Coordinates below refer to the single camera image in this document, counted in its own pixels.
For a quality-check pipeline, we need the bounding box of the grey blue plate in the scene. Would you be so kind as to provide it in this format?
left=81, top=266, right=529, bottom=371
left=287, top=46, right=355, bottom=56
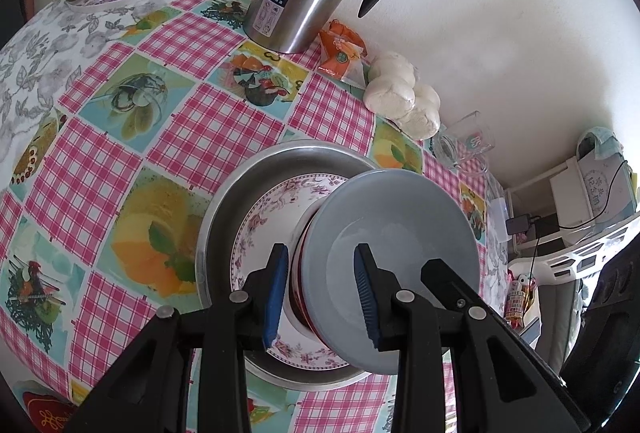
left=299, top=169, right=478, bottom=375

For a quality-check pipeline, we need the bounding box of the bag of steamed buns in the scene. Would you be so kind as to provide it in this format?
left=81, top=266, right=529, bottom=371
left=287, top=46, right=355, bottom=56
left=363, top=52, right=442, bottom=141

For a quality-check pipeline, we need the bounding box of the orange snack packet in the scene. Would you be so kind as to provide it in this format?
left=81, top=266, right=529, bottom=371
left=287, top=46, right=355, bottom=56
left=316, top=19, right=371, bottom=88

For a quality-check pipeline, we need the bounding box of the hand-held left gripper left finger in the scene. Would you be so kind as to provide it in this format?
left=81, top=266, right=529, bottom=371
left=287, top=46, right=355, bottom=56
left=62, top=243, right=291, bottom=433

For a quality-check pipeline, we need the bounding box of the smartphone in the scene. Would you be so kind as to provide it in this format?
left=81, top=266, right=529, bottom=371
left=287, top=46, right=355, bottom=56
left=519, top=317, right=543, bottom=350

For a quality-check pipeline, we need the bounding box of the black charger adapter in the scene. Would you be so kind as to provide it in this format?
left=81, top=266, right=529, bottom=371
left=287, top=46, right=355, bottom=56
left=506, top=214, right=535, bottom=237

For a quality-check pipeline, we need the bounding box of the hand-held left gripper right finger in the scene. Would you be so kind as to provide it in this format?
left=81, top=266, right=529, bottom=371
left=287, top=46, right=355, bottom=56
left=352, top=243, right=593, bottom=433

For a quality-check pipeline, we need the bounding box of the white shelf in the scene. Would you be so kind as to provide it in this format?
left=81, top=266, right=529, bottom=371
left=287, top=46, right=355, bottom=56
left=500, top=155, right=640, bottom=259

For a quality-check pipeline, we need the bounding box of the round pink floral plate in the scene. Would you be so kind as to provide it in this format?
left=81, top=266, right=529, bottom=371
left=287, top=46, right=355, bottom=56
left=230, top=174, right=351, bottom=370

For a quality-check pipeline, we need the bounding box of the strawberry print bowl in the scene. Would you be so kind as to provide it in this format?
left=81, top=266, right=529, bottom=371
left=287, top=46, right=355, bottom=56
left=286, top=205, right=333, bottom=346

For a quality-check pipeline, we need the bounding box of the white lattice chair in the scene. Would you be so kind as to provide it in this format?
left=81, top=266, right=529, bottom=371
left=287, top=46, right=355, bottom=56
left=507, top=212, right=640, bottom=296

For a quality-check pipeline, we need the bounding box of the light blue cloth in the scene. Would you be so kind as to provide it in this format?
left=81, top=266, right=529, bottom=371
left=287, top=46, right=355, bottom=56
left=576, top=127, right=626, bottom=164

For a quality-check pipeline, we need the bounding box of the clear glass mug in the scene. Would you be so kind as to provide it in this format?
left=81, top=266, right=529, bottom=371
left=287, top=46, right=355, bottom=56
left=431, top=110, right=497, bottom=174

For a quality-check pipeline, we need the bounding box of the white printed box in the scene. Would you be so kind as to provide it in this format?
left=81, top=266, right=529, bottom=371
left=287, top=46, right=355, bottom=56
left=549, top=157, right=635, bottom=230

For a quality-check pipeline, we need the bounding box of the round stainless steel plate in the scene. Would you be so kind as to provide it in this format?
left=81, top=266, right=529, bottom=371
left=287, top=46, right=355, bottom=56
left=195, top=139, right=381, bottom=391

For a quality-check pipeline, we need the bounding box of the white power strip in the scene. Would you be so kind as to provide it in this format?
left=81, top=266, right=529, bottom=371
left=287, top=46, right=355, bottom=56
left=491, top=197, right=512, bottom=244

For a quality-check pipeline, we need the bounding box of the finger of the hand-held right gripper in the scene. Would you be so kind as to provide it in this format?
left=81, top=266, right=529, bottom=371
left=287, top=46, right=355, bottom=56
left=420, top=257, right=483, bottom=311

